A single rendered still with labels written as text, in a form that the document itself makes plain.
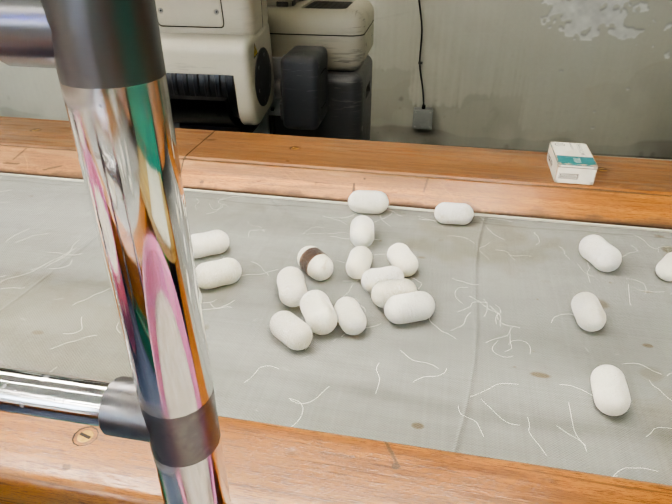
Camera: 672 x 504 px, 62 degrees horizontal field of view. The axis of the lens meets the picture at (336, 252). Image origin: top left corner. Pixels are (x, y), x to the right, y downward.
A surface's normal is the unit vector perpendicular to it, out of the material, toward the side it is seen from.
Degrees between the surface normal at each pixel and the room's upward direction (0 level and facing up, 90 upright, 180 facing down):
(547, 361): 0
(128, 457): 0
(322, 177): 45
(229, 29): 98
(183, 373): 90
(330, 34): 90
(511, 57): 90
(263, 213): 0
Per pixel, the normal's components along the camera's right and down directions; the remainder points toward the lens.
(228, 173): -0.14, -0.25
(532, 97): -0.17, 0.51
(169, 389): 0.28, 0.49
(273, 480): 0.00, -0.86
